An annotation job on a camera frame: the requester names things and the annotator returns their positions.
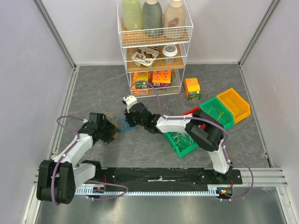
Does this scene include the blue cable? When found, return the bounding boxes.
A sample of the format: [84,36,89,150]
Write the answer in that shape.
[115,116,136,133]

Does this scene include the white cable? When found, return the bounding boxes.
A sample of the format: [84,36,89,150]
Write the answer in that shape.
[170,132,197,152]

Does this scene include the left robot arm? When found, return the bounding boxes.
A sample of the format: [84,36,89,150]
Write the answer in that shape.
[36,112,120,205]

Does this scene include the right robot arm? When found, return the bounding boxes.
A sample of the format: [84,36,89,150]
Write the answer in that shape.
[124,103,232,184]

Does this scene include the sponge box in rack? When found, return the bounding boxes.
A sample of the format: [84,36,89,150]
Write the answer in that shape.
[132,71,150,90]

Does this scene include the pink orange box in rack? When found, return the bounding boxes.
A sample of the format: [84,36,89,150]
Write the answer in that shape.
[152,70,171,87]

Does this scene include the green sponges in rack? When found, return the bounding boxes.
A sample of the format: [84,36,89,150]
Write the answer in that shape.
[171,76,177,86]

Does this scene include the front green bin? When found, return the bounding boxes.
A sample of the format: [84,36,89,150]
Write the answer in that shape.
[164,132,199,158]

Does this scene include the green bin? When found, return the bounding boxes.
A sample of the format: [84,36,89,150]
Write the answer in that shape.
[164,132,199,158]
[199,97,235,130]

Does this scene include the red bin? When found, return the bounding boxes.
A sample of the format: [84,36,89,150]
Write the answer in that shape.
[181,106,206,130]

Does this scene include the sponge box on table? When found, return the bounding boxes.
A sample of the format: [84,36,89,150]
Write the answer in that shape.
[184,78,201,101]

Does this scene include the yogurt cup pack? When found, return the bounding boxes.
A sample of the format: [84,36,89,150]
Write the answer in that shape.
[131,47,159,68]

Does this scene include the clear cup with lid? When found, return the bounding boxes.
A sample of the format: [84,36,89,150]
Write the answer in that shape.
[162,44,178,63]

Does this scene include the rear green bin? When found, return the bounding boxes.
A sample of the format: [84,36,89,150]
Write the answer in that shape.
[199,97,235,130]

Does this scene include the grey green bottle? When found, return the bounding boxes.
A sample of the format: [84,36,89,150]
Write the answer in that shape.
[142,0,163,37]

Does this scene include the yellow bin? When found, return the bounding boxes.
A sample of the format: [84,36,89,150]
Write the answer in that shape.
[216,88,251,124]

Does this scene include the light green bottle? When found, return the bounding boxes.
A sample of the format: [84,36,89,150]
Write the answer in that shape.
[121,0,143,31]

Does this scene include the beige brown bottle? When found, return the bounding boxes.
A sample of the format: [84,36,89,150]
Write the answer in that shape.
[164,0,186,39]

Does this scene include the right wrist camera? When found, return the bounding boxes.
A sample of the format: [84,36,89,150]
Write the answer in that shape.
[122,95,137,113]

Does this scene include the white cable duct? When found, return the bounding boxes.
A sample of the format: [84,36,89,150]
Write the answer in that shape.
[75,184,231,196]

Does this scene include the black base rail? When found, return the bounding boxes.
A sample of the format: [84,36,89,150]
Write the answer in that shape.
[94,168,242,192]

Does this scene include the white wire shelf rack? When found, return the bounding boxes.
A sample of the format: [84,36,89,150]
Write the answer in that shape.
[117,1,193,97]

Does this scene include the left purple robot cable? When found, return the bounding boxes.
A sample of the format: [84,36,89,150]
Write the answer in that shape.
[50,116,88,206]

